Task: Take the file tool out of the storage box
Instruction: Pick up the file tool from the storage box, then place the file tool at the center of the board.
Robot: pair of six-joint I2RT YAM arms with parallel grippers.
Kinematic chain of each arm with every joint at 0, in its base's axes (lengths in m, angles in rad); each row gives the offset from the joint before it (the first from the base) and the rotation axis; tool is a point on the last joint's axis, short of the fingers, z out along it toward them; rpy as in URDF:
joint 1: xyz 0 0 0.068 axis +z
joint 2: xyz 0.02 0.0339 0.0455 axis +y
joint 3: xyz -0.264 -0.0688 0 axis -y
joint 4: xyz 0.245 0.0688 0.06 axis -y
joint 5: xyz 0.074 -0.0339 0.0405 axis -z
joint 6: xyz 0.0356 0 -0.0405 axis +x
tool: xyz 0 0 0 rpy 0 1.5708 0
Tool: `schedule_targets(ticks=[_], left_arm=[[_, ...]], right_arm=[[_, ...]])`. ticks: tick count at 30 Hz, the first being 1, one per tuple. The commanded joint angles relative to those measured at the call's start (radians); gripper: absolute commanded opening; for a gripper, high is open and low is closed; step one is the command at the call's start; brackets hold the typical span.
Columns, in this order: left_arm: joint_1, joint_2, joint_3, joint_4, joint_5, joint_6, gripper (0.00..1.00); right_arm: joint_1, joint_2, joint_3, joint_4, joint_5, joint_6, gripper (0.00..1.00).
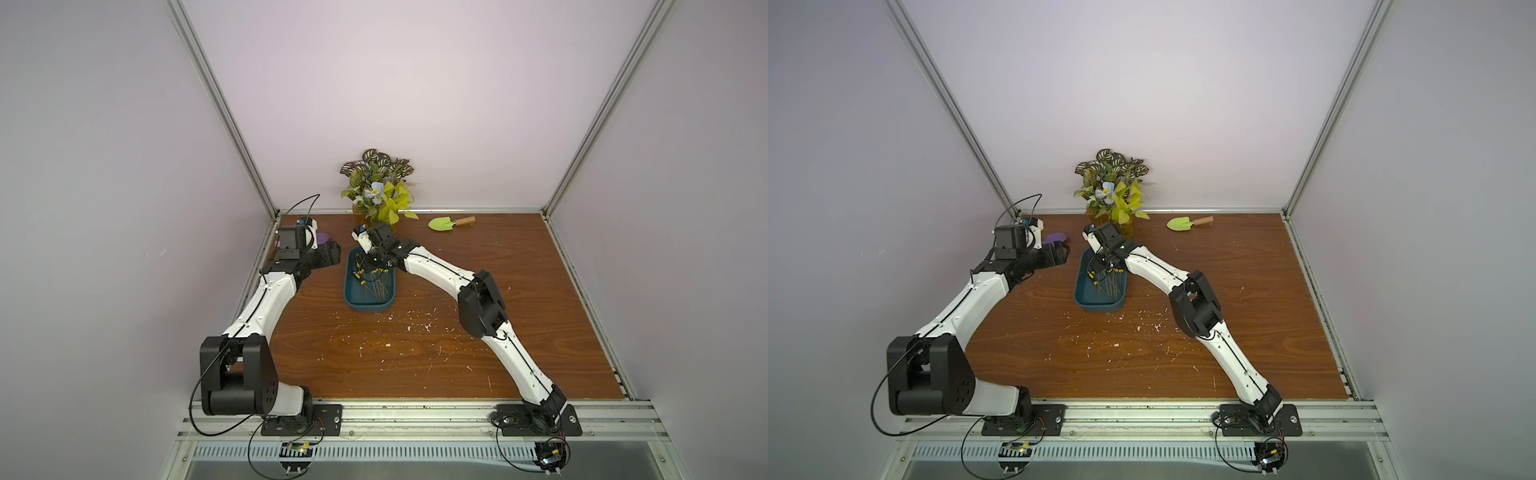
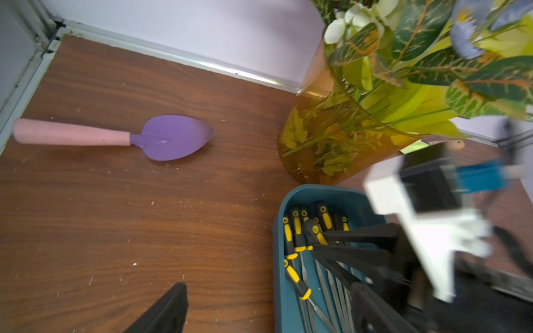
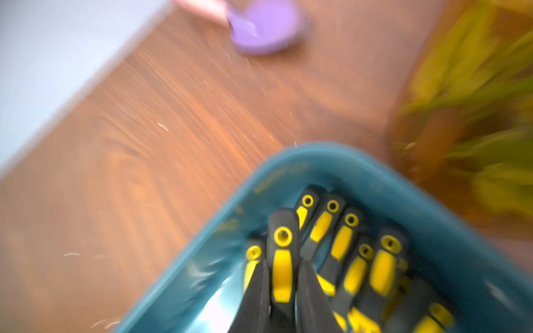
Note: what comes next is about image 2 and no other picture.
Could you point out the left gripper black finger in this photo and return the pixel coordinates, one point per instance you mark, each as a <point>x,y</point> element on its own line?
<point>167,314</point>

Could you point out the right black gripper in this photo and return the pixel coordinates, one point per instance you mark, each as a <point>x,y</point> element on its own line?
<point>486,300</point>

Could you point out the teal plastic storage box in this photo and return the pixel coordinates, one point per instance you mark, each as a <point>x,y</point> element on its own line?
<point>291,314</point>

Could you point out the yellow black needle file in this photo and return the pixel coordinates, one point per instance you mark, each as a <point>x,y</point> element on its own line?
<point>312,232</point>

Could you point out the file in box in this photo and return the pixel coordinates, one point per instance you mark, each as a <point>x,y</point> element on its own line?
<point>299,240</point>
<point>305,294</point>
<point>290,252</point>

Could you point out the amber vase with plants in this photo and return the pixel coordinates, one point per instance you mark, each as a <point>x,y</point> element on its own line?
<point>389,73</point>

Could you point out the green trowel wooden handle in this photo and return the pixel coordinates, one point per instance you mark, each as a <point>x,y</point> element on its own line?
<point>452,145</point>

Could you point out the purple trowel pink handle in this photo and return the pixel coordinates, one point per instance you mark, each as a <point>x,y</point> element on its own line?
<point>163,138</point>

